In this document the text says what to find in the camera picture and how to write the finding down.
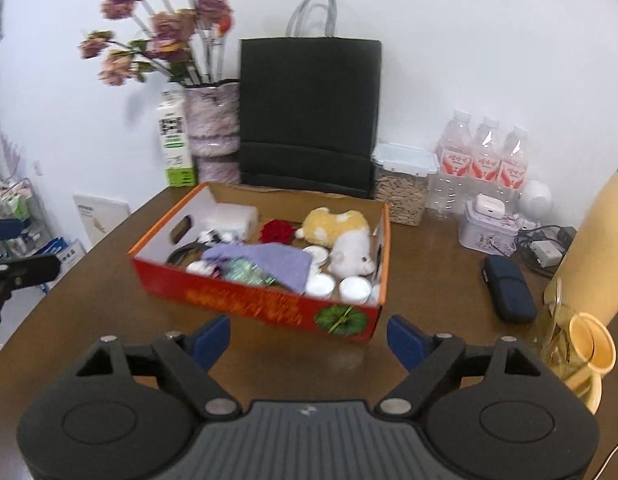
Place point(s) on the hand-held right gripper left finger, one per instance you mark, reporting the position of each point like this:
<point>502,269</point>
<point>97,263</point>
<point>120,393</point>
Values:
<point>214,340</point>

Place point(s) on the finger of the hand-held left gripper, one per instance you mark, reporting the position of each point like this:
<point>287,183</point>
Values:
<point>29,270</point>
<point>4,229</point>

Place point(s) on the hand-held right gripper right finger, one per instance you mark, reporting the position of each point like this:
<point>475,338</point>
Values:
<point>404,342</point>

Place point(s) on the white round lid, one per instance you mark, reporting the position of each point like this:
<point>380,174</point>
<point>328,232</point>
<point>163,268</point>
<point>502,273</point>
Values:
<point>320,287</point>
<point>376,291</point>
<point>198,267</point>

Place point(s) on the red orange cardboard box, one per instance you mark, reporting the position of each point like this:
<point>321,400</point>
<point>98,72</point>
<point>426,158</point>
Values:
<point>269,307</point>

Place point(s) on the purple cloth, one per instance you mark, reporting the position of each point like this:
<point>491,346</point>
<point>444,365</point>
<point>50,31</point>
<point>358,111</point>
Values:
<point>279,262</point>

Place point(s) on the red rose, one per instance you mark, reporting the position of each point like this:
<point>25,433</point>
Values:
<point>276,231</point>

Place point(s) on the clear seed container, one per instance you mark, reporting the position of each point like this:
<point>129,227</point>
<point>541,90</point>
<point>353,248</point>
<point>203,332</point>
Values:
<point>401,195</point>

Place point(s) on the blue white box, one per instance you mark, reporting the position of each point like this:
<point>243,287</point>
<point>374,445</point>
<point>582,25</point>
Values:
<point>64,251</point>

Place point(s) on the shiny iridescent bag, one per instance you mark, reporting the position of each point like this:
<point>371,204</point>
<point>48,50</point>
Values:
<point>246,271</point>

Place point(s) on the white booklet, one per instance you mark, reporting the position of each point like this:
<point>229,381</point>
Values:
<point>101,217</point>

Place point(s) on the white black small gadget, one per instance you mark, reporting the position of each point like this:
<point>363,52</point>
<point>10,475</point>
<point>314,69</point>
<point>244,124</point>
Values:
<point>216,236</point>

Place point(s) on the dark blue case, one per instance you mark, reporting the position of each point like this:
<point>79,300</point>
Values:
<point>509,290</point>

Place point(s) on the white rectangular box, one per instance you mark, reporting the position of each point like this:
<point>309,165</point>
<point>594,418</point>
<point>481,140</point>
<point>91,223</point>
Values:
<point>231,220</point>

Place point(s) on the white floral tin box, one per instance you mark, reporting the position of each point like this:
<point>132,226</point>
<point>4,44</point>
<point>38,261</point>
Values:
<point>486,235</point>

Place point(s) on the yellow white plush toy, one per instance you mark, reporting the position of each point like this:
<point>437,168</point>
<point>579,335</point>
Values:
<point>334,225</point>

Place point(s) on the clear glass jar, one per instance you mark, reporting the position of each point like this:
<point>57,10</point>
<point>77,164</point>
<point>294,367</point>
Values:
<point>554,330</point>

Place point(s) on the white earbuds case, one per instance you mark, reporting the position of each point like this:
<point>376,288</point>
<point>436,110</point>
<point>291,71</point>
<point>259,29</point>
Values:
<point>490,205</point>

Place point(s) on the grey charger adapter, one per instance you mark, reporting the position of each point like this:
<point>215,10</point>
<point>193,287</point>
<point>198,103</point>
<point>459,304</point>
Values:
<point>546,253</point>

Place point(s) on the clear water bottle red label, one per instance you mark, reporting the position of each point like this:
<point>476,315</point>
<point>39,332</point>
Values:
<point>485,160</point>
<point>514,165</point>
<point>451,160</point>

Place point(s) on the white green milk carton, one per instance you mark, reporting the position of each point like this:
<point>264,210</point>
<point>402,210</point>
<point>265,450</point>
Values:
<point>176,150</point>

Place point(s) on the yellow cup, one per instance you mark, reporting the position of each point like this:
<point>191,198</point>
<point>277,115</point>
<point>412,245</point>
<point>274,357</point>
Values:
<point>594,350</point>

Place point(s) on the white round speaker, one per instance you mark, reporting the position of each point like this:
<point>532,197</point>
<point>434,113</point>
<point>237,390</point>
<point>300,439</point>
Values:
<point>535,200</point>

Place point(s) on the yellow thermos bottle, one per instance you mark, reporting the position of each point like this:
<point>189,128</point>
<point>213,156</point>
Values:
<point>599,240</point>

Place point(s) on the black paper bag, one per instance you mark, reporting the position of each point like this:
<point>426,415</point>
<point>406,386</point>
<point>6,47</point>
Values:
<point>309,110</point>

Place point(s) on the dried pink flowers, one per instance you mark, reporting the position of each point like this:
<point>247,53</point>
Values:
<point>171,25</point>

